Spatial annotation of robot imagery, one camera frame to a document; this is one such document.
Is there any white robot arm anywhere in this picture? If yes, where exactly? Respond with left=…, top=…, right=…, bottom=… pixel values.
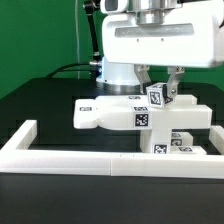
left=100, top=0, right=224, bottom=89

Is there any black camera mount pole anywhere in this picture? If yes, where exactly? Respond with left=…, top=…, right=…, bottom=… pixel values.
left=83, top=0, right=101, bottom=65

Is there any black cable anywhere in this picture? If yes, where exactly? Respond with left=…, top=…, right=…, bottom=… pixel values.
left=45, top=61, right=101, bottom=80

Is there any white U-shaped border frame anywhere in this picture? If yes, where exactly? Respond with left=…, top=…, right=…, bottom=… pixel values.
left=0, top=120, right=224, bottom=179

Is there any white chair seat part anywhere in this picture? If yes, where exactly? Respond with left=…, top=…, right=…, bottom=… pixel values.
left=140, top=128, right=171, bottom=154

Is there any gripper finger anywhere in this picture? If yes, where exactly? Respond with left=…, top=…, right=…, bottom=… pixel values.
left=167, top=66, right=185, bottom=98
left=134, top=65, right=152, bottom=94

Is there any small tagged white cube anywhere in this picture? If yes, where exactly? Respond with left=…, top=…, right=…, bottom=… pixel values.
left=146, top=83, right=174, bottom=108

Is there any white chair back part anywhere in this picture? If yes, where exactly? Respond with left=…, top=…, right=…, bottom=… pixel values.
left=73, top=95, right=212, bottom=130

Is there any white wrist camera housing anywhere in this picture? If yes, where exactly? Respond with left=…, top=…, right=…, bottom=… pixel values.
left=100, top=0, right=132, bottom=14

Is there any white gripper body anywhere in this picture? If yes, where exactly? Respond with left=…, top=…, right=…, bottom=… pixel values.
left=102, top=3, right=224, bottom=68

